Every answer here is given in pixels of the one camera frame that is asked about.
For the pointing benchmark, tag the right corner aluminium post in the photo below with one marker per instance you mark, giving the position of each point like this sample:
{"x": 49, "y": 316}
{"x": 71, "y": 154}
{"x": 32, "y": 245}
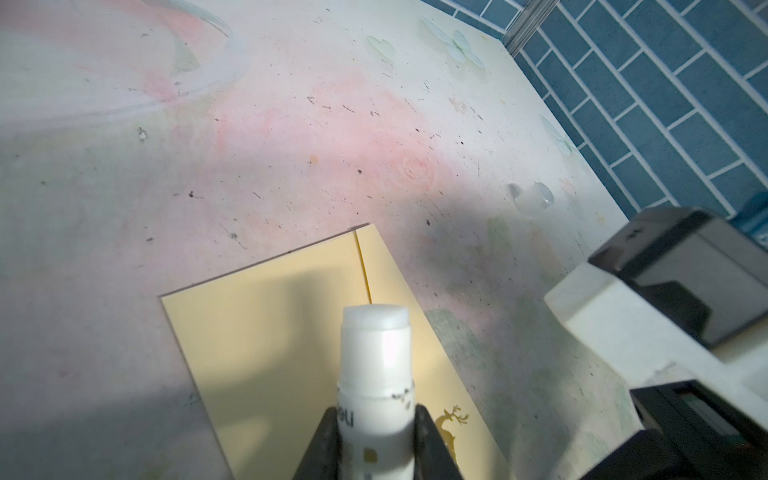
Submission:
{"x": 526, "y": 23}

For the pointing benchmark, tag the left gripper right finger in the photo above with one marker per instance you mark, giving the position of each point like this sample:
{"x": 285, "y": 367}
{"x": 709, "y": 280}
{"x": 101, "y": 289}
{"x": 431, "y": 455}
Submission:
{"x": 432, "y": 457}

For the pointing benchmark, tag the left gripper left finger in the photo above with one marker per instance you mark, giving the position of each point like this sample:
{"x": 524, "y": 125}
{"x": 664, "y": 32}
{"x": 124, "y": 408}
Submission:
{"x": 320, "y": 460}

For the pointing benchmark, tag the yellow envelope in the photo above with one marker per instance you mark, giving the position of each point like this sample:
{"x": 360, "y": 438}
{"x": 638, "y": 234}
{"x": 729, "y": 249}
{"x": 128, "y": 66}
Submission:
{"x": 263, "y": 347}

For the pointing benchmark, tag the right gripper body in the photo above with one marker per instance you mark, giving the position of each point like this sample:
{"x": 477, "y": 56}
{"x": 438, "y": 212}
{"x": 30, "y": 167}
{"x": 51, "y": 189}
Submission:
{"x": 689, "y": 432}

